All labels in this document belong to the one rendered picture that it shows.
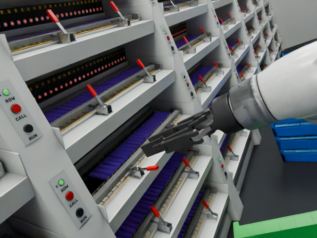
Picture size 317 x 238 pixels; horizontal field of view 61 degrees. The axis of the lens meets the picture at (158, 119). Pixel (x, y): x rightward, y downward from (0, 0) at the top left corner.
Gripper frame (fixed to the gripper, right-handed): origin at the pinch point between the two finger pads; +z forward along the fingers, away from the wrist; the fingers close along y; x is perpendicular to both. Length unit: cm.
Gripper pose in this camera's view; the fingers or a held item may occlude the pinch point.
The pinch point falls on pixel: (158, 142)
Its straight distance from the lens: 61.6
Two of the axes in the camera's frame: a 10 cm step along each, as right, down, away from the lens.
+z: -7.3, 3.6, 5.8
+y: -4.2, 4.3, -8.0
